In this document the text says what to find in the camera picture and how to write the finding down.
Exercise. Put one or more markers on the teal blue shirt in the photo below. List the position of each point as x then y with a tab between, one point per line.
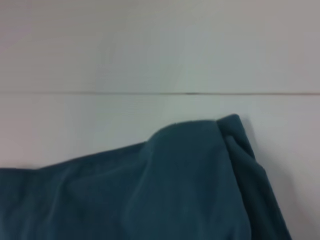
150	195

